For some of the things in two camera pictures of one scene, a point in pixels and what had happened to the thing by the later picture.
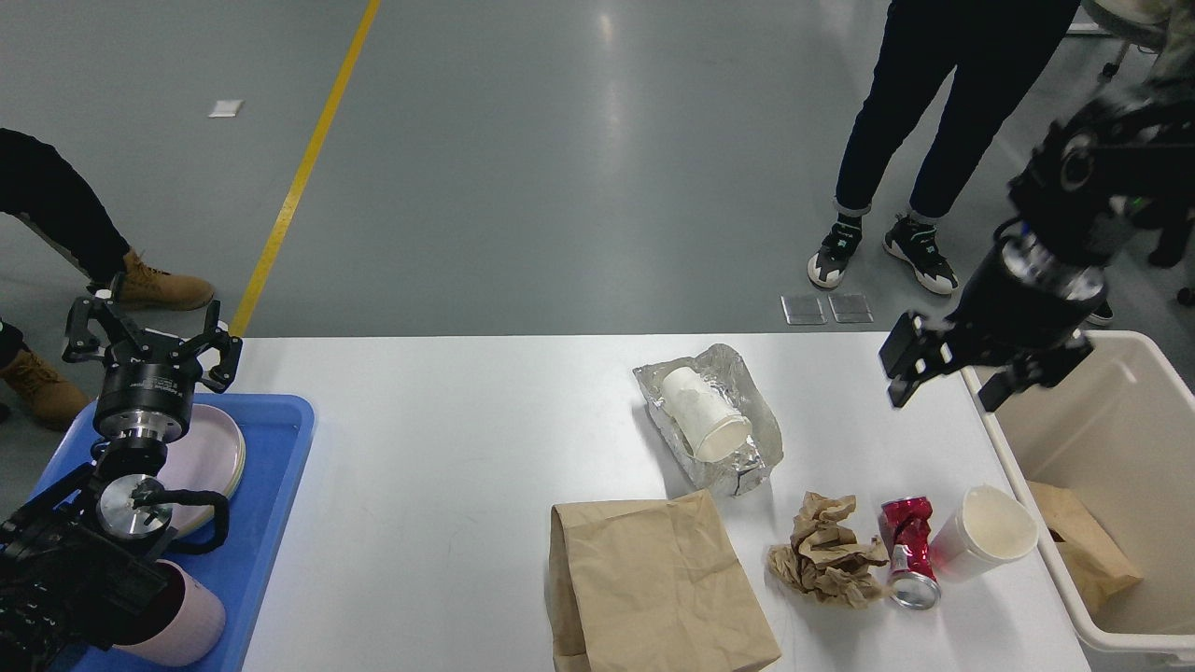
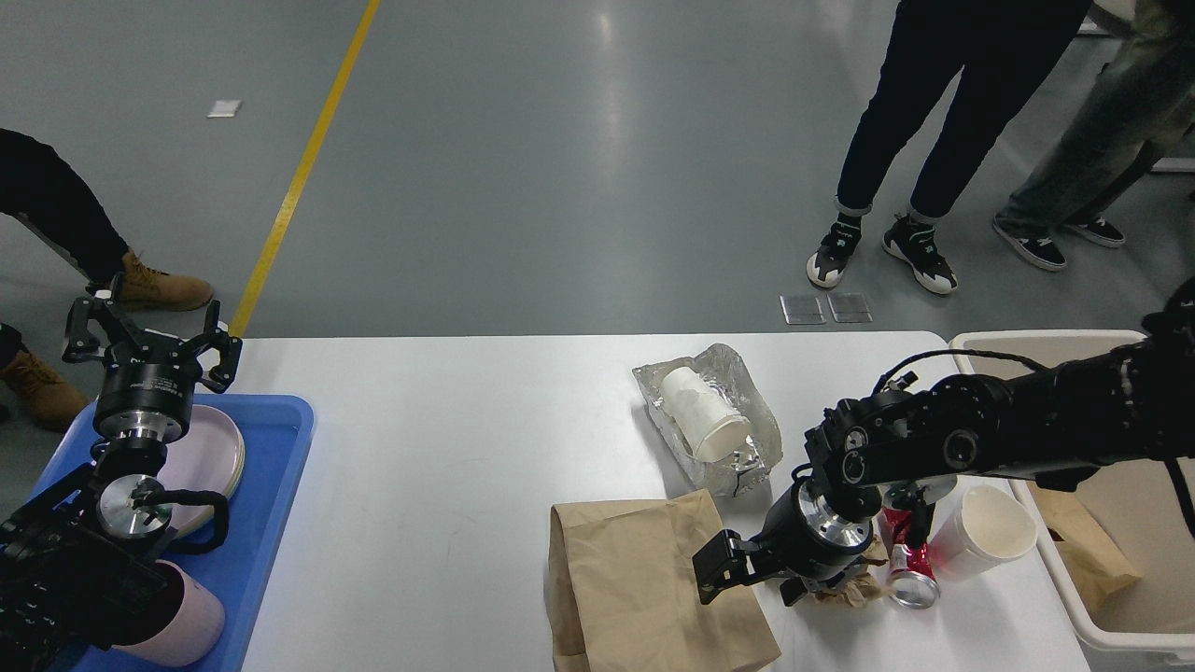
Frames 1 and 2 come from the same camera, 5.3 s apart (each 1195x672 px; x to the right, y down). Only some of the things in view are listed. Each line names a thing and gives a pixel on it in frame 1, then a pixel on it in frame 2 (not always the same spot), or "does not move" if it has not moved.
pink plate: (209, 455) does not move
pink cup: (186, 627) does not move
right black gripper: (1021, 309) -> (798, 536)
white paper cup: (714, 427) does not move
